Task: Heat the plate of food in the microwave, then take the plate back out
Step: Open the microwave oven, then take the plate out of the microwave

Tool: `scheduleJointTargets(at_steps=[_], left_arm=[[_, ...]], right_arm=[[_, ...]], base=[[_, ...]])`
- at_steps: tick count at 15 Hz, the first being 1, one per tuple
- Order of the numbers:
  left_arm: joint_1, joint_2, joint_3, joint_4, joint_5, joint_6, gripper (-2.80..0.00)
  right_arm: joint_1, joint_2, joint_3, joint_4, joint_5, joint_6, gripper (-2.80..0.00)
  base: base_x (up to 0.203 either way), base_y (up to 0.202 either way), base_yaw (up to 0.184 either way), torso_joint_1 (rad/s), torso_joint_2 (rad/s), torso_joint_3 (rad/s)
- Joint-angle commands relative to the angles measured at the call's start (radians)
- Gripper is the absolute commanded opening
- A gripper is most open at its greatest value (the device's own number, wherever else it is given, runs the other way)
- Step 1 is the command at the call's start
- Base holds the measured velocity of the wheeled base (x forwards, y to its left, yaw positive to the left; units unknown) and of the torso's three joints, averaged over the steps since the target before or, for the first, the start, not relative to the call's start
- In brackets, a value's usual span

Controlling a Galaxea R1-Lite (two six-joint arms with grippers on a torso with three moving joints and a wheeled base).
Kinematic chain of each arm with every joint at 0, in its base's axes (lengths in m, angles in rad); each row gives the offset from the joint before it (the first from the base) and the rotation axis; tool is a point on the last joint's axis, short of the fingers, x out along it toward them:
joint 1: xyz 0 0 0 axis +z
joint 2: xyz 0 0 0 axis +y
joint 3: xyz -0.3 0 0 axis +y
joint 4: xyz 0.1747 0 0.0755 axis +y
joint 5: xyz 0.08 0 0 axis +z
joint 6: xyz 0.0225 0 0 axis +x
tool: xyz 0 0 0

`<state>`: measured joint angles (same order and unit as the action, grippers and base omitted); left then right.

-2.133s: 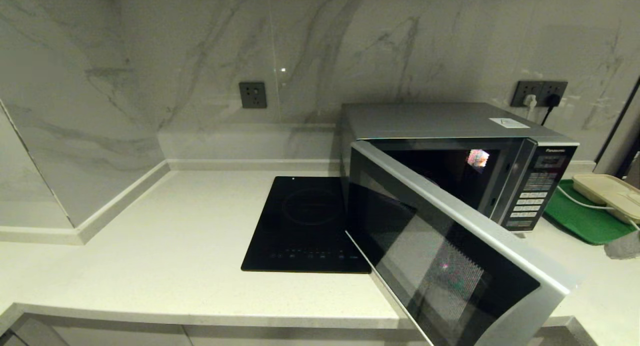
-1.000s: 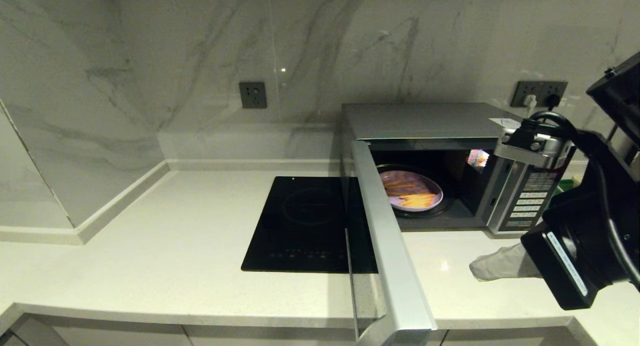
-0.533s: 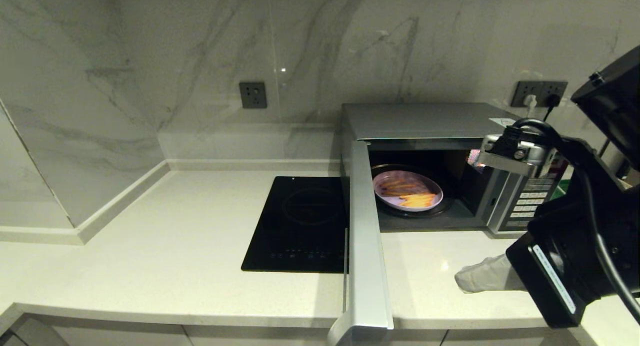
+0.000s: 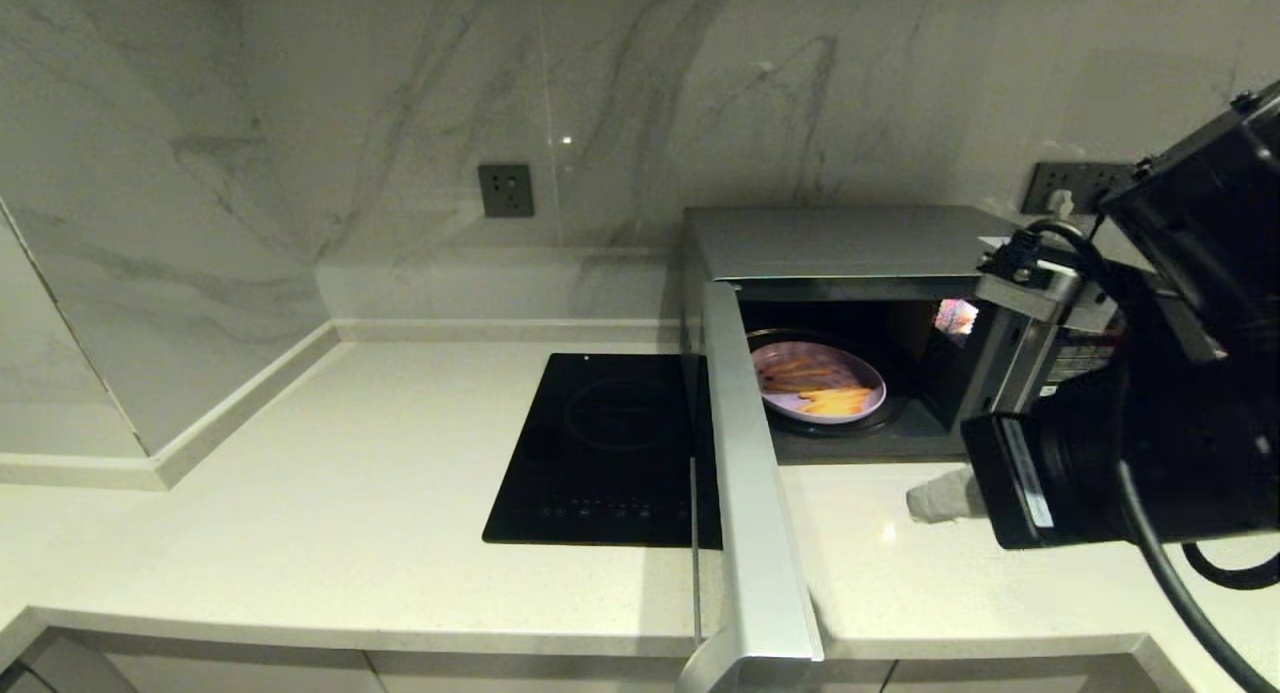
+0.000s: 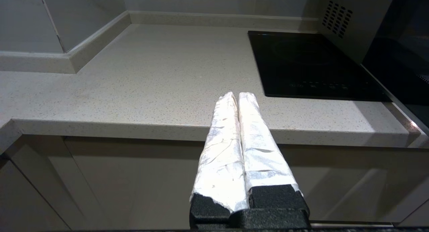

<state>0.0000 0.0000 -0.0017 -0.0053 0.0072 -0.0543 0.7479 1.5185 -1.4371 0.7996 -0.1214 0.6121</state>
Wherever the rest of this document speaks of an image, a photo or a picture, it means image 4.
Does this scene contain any black glass microwave door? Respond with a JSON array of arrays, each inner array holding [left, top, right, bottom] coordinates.
[[675, 280, 826, 693]]

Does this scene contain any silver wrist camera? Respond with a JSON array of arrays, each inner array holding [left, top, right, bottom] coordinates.
[[975, 228, 1119, 336]]

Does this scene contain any black induction cooktop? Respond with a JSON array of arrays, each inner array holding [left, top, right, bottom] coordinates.
[[482, 353, 723, 550]]

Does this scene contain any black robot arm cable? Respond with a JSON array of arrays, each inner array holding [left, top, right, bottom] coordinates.
[[1018, 218, 1280, 693]]

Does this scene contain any grey single wall outlet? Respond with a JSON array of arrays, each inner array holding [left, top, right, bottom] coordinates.
[[477, 163, 534, 219]]

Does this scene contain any silver microwave oven body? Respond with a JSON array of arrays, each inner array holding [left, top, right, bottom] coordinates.
[[682, 206, 1126, 466]]

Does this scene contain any grey double wall outlet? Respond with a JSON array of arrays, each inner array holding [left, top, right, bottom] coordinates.
[[1022, 161, 1139, 216]]

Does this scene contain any lilac plastic plate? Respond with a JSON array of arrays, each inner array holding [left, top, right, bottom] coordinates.
[[750, 341, 889, 426]]

